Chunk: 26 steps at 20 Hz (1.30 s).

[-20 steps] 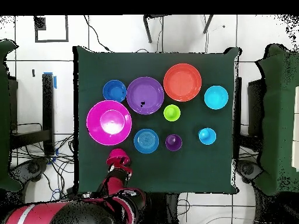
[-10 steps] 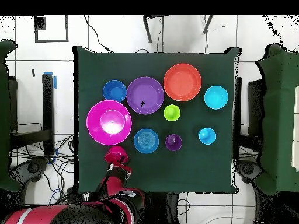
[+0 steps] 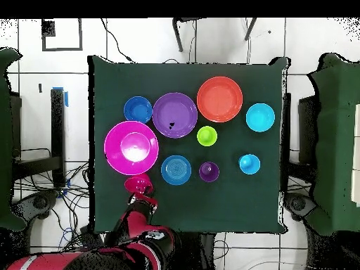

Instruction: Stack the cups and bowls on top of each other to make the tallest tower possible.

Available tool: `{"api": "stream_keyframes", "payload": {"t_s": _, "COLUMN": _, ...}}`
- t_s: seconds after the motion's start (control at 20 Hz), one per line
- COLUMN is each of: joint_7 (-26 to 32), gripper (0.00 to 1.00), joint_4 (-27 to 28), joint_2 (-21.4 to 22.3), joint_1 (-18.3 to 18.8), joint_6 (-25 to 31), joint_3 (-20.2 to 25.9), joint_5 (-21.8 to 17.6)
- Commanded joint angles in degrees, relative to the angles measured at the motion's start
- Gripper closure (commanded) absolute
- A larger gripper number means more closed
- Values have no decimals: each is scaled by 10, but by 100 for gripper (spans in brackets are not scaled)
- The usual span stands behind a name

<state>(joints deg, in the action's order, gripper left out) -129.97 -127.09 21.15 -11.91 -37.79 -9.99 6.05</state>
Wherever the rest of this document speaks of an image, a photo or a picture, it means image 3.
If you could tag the red small bowl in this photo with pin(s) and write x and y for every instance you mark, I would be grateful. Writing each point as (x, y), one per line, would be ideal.
(133, 184)

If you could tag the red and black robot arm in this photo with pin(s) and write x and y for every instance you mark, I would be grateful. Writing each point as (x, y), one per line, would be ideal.
(135, 225)

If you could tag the blue straight-sided bowl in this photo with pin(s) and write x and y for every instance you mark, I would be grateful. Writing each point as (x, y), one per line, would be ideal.
(176, 170)

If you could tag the large pink bowl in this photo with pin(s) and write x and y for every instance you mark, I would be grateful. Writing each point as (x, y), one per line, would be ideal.
(118, 144)

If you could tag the purple plastic cup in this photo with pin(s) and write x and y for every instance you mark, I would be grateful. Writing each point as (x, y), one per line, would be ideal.
(209, 171)

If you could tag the dark blue small bowl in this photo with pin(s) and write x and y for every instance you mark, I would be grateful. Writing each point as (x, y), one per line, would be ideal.
(137, 109)

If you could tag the lime green plastic cup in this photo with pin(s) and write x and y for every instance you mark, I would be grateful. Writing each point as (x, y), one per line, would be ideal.
(207, 136)

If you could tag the wide purple bowl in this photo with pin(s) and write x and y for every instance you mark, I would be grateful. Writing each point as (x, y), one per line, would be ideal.
(180, 112)

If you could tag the dark green tablecloth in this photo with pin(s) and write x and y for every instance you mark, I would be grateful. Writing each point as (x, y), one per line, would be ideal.
(244, 199)

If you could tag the black round machine base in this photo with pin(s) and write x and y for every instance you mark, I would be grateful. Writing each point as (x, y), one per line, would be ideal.
(39, 202)
(299, 204)

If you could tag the light blue plastic cup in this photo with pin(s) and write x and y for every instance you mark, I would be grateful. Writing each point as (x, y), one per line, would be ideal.
(249, 164)

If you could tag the wide orange bowl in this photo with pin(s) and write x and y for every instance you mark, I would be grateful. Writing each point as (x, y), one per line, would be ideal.
(219, 99)

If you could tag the light blue small bowl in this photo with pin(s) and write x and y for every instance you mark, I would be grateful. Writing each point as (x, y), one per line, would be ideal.
(260, 117)

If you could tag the green-clothed side table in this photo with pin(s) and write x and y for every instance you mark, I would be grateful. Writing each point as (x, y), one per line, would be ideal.
(334, 140)
(7, 140)

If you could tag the black bench frame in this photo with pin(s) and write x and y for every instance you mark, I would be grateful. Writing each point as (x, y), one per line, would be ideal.
(57, 135)
(308, 126)

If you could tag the black camera stand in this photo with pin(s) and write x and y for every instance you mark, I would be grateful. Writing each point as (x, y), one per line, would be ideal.
(177, 36)

